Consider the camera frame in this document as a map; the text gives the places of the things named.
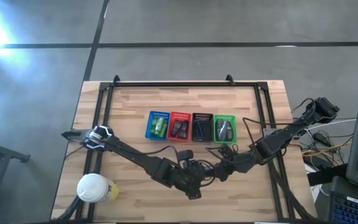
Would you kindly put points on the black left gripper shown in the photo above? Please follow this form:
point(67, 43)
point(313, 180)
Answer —
point(194, 177)

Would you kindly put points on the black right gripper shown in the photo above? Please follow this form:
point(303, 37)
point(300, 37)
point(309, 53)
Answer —
point(238, 165)

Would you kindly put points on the black squeeze tube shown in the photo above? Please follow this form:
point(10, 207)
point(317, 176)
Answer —
point(176, 127)
point(183, 129)

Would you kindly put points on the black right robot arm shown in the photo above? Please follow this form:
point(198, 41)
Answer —
point(291, 130)

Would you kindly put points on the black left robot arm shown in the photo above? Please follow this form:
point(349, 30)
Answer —
point(135, 155)

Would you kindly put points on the green plastic basket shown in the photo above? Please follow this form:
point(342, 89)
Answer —
point(225, 117)

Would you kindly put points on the black plastic basket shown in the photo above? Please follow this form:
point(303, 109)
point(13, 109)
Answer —
point(202, 115)

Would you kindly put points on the red plastic basket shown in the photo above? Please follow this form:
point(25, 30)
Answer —
point(179, 115)

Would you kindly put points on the blue plastic basket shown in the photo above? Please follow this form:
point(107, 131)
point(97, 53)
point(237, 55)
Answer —
point(148, 137)

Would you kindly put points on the white-lidded yellow wipes canister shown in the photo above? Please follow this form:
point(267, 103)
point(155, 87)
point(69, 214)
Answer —
point(93, 187)

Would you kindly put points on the black power adapter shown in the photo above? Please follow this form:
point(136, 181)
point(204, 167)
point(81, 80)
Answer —
point(322, 138)

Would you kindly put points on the black keyboard with blue keys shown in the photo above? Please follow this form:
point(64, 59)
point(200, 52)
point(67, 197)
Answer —
point(353, 205)

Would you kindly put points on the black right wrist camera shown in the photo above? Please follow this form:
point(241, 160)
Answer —
point(225, 151)

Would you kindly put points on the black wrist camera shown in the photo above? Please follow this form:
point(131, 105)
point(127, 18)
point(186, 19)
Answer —
point(185, 154)
point(225, 151)

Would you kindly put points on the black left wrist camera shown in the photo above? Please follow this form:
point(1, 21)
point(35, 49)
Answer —
point(185, 154)

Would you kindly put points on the black aluminium table frame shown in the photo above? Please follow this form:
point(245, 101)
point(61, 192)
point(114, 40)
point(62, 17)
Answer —
point(182, 84)

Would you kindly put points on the black mounting bracket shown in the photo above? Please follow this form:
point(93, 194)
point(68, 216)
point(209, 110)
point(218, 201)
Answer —
point(70, 134)

